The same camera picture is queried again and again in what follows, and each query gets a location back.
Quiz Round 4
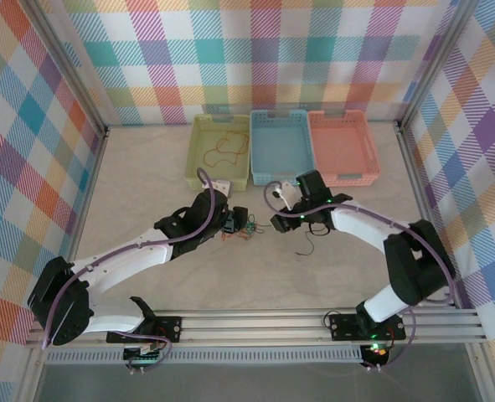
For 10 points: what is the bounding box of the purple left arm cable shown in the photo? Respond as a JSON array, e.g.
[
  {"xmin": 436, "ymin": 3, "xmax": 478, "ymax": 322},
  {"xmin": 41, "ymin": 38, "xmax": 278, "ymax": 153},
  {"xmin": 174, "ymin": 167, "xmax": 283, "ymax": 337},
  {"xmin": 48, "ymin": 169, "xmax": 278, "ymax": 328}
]
[{"xmin": 41, "ymin": 167, "xmax": 214, "ymax": 374}]

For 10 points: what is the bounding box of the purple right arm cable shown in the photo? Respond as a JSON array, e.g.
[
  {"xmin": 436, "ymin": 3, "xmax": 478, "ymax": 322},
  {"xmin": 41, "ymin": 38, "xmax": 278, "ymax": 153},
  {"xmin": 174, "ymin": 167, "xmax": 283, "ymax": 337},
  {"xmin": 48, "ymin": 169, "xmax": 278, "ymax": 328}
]
[{"xmin": 265, "ymin": 182, "xmax": 457, "ymax": 372}]

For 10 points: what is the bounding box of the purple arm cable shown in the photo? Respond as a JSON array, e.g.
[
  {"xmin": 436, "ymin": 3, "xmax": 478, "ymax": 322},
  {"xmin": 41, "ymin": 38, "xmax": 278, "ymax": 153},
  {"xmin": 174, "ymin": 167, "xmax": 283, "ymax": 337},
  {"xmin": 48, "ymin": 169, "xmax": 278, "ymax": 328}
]
[
  {"xmin": 265, "ymin": 182, "xmax": 457, "ymax": 372},
  {"xmin": 41, "ymin": 167, "xmax": 214, "ymax": 374}
]

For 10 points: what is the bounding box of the coloured wire bundle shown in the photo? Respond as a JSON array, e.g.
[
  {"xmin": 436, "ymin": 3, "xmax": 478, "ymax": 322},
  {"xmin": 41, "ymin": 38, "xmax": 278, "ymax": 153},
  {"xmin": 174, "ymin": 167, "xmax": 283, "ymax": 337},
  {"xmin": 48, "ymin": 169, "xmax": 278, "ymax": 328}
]
[{"xmin": 220, "ymin": 221, "xmax": 256, "ymax": 243}]

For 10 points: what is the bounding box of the thin black cable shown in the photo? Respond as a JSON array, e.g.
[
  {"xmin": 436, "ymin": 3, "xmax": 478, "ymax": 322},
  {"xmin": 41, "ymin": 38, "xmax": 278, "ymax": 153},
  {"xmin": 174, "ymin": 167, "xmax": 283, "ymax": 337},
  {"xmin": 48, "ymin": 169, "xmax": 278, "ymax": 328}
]
[{"xmin": 296, "ymin": 228, "xmax": 316, "ymax": 256}]

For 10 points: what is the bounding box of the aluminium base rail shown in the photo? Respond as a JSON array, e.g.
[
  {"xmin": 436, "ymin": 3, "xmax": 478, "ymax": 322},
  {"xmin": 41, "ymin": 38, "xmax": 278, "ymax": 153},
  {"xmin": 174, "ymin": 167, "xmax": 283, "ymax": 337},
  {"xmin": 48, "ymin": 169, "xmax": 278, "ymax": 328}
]
[{"xmin": 24, "ymin": 308, "xmax": 489, "ymax": 348}]

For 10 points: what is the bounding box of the green perforated plastic basket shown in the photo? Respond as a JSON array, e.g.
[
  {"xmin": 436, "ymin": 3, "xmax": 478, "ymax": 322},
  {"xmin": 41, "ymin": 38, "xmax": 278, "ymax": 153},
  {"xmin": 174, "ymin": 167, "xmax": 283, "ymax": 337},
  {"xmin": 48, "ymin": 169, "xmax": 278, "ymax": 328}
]
[{"xmin": 184, "ymin": 113, "xmax": 251, "ymax": 193}]

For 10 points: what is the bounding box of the pink perforated plastic basket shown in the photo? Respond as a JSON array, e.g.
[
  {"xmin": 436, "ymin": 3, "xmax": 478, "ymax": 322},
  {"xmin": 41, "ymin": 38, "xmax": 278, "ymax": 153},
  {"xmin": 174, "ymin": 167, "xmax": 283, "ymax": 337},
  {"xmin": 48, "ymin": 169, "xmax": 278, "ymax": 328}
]
[{"xmin": 307, "ymin": 109, "xmax": 382, "ymax": 188}]

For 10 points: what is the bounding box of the aluminium frame side rail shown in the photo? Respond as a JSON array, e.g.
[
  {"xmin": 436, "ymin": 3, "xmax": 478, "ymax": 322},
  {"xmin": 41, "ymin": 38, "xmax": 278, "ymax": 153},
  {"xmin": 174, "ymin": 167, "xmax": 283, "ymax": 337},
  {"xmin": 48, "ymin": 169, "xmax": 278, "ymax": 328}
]
[
  {"xmin": 20, "ymin": 127, "xmax": 111, "ymax": 402},
  {"xmin": 395, "ymin": 121, "xmax": 495, "ymax": 402}
]

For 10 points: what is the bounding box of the thin red cable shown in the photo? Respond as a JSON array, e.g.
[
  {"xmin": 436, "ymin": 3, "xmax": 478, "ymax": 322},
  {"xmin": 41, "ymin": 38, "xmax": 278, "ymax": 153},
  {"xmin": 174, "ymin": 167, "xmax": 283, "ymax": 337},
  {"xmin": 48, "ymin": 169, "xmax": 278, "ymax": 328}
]
[{"xmin": 204, "ymin": 129, "xmax": 250, "ymax": 168}]

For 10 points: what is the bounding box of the grey slotted cable duct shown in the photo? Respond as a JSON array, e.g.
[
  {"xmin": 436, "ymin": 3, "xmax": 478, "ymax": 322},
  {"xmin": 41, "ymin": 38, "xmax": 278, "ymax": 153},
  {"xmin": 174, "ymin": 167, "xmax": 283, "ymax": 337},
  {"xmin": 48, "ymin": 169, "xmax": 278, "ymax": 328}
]
[{"xmin": 45, "ymin": 350, "xmax": 364, "ymax": 366}]

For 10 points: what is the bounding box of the aluminium frame post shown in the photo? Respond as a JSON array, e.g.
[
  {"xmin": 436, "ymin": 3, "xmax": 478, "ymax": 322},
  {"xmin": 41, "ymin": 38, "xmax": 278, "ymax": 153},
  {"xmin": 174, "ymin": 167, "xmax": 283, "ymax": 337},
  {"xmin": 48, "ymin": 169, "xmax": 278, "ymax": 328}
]
[
  {"xmin": 28, "ymin": 0, "xmax": 111, "ymax": 137},
  {"xmin": 397, "ymin": 0, "xmax": 481, "ymax": 131}
]

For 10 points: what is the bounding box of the blue perforated plastic basket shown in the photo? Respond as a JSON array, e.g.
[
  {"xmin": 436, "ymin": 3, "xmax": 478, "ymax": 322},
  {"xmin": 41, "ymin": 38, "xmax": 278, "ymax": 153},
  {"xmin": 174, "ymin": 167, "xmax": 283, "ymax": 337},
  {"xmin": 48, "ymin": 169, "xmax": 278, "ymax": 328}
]
[{"xmin": 249, "ymin": 109, "xmax": 317, "ymax": 188}]

